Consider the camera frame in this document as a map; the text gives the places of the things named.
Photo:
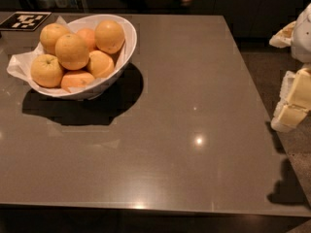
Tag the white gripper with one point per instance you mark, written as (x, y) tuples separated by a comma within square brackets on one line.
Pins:
[(301, 38)]

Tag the orange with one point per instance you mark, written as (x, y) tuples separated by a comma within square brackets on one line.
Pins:
[(88, 35), (100, 65), (50, 34), (79, 78), (109, 36), (46, 71), (72, 52)]

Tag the white bowl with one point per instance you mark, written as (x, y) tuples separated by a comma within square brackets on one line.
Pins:
[(99, 85)]

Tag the black white marker tag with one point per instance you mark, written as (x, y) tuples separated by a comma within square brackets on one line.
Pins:
[(24, 21)]

